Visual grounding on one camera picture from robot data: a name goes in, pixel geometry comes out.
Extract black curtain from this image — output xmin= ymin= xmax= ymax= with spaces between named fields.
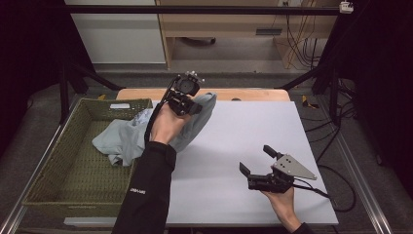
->
xmin=319 ymin=0 xmax=413 ymax=191
xmin=0 ymin=0 xmax=96 ymax=157

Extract small white device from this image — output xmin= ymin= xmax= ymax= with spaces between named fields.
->
xmin=338 ymin=1 xmax=355 ymax=15

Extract aluminium rail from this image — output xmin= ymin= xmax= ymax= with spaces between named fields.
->
xmin=325 ymin=128 xmax=394 ymax=234
xmin=0 ymin=96 xmax=84 ymax=234

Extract person's right hand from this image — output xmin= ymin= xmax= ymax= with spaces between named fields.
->
xmin=260 ymin=186 xmax=304 ymax=234

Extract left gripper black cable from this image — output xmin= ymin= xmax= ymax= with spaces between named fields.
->
xmin=143 ymin=75 xmax=180 ymax=144

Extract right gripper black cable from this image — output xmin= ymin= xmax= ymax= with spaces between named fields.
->
xmin=292 ymin=163 xmax=357 ymax=214

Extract green woven basket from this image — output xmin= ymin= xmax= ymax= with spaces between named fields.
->
xmin=21 ymin=97 xmax=154 ymax=218

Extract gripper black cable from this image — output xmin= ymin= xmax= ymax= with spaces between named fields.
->
xmin=143 ymin=75 xmax=180 ymax=144
xmin=292 ymin=163 xmax=357 ymax=214

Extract black horizontal frame bar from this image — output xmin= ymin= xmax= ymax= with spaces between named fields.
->
xmin=57 ymin=4 xmax=342 ymax=17

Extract wooden desk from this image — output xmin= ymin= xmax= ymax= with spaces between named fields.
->
xmin=155 ymin=0 xmax=341 ymax=70

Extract black floor cables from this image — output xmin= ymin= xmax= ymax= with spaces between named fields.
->
xmin=300 ymin=77 xmax=359 ymax=165

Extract light blue-grey cloth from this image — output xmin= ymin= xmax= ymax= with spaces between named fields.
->
xmin=92 ymin=92 xmax=218 ymax=168

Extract white table mat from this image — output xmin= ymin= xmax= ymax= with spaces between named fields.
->
xmin=151 ymin=99 xmax=340 ymax=226

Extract white cabinet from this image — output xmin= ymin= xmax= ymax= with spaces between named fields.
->
xmin=63 ymin=0 xmax=168 ymax=65

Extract person's left hand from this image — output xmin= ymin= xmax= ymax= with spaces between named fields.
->
xmin=150 ymin=103 xmax=193 ymax=145

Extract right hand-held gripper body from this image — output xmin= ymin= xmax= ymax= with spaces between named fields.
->
xmin=247 ymin=153 xmax=319 ymax=195

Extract bundle of hanging cables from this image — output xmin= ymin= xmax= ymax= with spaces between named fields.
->
xmin=283 ymin=0 xmax=324 ymax=70

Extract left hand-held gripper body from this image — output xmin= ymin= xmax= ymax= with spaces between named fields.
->
xmin=166 ymin=70 xmax=206 ymax=117

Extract grey desk handle plate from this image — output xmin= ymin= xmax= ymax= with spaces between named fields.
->
xmin=255 ymin=28 xmax=283 ymax=36

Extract black metal stand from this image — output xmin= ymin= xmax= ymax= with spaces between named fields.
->
xmin=274 ymin=62 xmax=343 ymax=126
xmin=58 ymin=59 xmax=126 ymax=125

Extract yellow and black tape piece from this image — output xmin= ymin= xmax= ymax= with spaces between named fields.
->
xmin=301 ymin=95 xmax=321 ymax=110

